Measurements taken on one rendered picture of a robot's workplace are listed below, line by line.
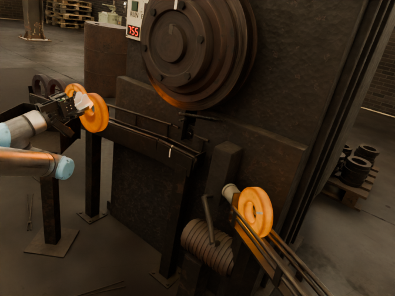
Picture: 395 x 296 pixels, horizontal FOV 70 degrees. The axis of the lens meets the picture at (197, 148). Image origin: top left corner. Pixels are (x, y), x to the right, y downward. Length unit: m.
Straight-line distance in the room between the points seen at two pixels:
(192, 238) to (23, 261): 0.94
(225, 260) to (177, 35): 0.75
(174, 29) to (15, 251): 1.34
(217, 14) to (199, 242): 0.75
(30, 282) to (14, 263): 0.15
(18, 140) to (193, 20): 0.66
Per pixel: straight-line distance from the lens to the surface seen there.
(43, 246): 1.75
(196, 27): 0.94
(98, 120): 1.15
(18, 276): 1.66
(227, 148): 1.04
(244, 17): 0.95
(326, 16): 1.03
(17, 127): 1.04
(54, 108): 1.09
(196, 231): 1.07
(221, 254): 1.02
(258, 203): 0.86
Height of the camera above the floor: 1.22
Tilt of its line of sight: 25 degrees down
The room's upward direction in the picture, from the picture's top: 11 degrees clockwise
